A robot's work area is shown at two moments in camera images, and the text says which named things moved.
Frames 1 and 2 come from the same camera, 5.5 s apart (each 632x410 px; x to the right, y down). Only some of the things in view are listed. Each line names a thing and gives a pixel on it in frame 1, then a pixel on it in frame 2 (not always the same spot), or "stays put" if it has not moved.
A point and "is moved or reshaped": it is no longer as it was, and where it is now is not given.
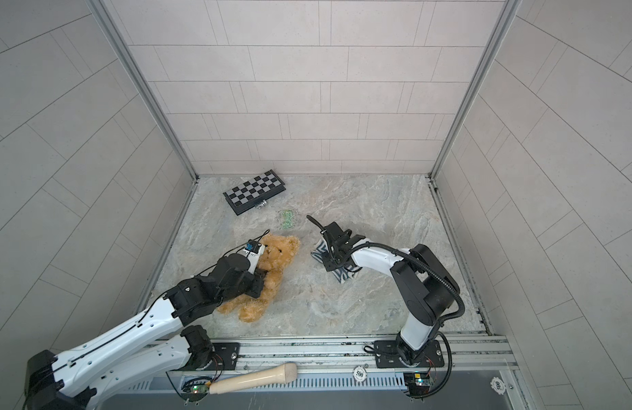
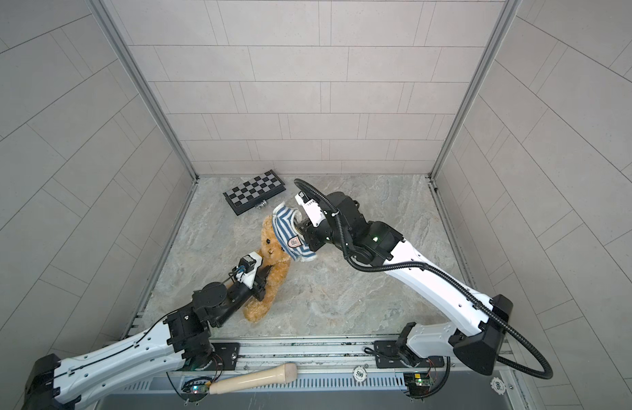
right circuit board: (418, 383) stays put
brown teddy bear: (276, 256) is moved or reshaped
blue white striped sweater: (342, 273) to (283, 221)
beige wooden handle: (278, 375) stays put
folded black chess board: (247, 195) stays put
